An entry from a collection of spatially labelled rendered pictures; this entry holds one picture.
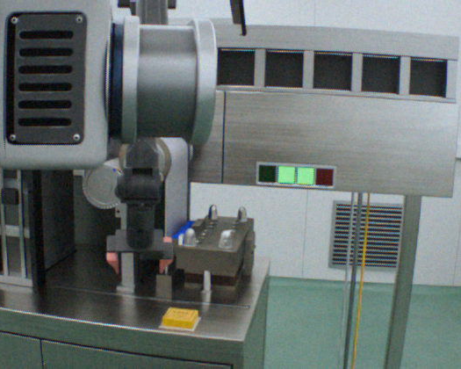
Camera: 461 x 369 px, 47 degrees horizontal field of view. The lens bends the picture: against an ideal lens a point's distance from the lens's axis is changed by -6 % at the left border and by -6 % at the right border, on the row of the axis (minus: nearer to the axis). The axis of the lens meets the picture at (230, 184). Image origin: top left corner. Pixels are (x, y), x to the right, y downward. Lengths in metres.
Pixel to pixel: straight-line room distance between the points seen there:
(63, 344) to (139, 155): 0.60
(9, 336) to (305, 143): 1.04
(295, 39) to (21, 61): 1.37
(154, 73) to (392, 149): 1.36
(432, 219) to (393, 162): 2.51
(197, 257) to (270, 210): 2.73
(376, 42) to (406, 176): 0.43
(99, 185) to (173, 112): 1.09
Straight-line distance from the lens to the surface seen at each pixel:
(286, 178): 1.77
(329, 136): 1.76
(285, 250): 4.26
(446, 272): 4.41
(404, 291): 2.06
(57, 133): 0.47
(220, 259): 1.48
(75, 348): 1.44
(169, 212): 1.54
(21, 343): 1.51
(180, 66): 0.48
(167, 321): 1.32
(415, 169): 1.80
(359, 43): 1.77
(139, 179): 1.07
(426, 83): 1.87
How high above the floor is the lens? 1.44
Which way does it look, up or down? 10 degrees down
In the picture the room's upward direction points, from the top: 2 degrees clockwise
